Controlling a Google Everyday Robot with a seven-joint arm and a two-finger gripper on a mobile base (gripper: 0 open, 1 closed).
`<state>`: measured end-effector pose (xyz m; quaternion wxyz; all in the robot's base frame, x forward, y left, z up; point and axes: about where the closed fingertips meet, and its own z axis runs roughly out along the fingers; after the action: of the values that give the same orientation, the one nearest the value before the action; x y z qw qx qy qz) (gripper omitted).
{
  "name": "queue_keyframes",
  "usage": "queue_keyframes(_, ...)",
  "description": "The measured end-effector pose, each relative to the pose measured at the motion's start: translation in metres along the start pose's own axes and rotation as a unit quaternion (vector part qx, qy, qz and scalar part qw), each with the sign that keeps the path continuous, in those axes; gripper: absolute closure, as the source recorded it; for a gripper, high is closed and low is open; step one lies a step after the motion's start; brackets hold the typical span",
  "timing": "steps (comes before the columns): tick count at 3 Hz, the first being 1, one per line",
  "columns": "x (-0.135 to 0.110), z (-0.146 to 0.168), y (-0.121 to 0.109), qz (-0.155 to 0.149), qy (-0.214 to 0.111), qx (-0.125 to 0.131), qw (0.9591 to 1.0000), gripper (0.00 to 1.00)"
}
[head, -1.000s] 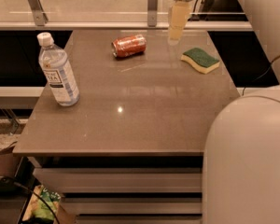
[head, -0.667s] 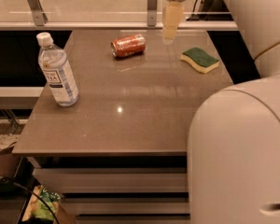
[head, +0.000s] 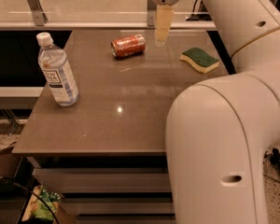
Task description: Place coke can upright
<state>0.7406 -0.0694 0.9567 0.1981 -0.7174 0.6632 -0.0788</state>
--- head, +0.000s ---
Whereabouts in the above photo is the green and yellow sponge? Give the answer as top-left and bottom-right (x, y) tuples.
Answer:
(180, 48), (219, 74)

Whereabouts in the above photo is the green snack bag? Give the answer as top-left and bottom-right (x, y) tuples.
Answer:
(21, 185), (61, 224)

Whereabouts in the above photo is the black cable on left floor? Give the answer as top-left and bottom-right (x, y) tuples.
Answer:
(0, 175), (61, 224)

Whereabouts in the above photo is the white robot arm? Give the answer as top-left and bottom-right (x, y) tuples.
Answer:
(165, 0), (280, 224)

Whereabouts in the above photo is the metal glass railing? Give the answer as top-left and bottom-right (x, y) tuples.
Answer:
(0, 0), (280, 32)

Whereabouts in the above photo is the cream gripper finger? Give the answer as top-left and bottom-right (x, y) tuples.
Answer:
(154, 5), (174, 47)

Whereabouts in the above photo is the grey drawer cabinet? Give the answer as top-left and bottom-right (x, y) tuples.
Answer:
(13, 30), (226, 224)

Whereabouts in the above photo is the red coke can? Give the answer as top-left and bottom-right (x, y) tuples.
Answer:
(111, 34), (146, 58)

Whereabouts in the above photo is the clear plastic water bottle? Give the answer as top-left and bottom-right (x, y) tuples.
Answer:
(36, 32), (79, 106)

